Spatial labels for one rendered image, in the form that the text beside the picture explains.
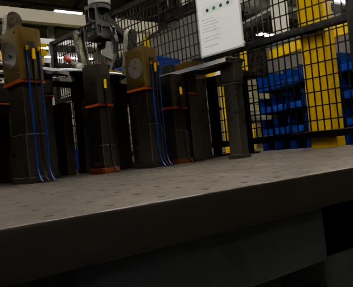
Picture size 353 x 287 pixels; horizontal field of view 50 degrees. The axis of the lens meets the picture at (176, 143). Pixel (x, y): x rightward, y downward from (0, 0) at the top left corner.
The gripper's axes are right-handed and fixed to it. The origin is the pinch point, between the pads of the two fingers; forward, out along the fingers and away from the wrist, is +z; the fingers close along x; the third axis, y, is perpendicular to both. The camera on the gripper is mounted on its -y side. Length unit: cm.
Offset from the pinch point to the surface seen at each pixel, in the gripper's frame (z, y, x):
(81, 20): -230, -352, -488
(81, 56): -6.6, 1.4, -13.8
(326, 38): -4, -59, 53
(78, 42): -11.8, 1.5, -14.6
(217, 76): 5.1, -32.4, 21.0
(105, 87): 12.1, 20.4, 21.0
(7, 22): -2.9, 42.3, 15.2
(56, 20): -225, -307, -501
